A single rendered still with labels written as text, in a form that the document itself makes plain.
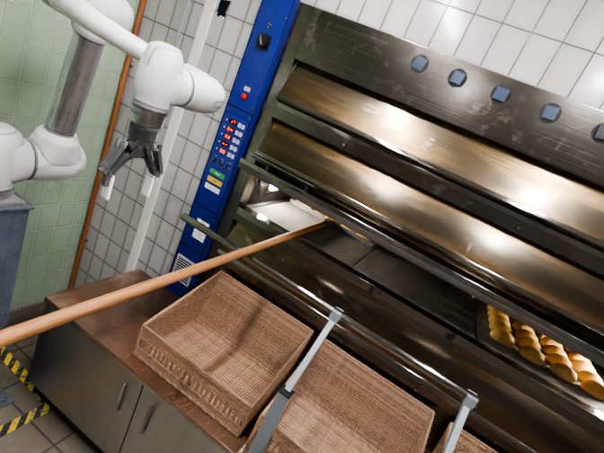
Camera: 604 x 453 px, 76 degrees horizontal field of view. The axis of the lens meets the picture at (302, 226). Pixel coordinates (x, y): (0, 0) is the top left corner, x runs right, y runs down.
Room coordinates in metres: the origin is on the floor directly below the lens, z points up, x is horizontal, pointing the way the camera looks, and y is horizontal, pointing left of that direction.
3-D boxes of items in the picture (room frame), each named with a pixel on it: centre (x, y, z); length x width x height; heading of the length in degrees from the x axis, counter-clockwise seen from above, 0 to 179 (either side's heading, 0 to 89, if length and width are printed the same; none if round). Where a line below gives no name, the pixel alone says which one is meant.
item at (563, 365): (1.72, -1.23, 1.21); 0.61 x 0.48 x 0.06; 162
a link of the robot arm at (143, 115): (1.01, 0.49, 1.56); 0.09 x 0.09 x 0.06
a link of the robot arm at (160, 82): (1.02, 0.49, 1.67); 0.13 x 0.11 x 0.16; 157
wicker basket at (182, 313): (1.41, 0.09, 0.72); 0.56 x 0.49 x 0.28; 72
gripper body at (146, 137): (1.01, 0.49, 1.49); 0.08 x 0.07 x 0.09; 159
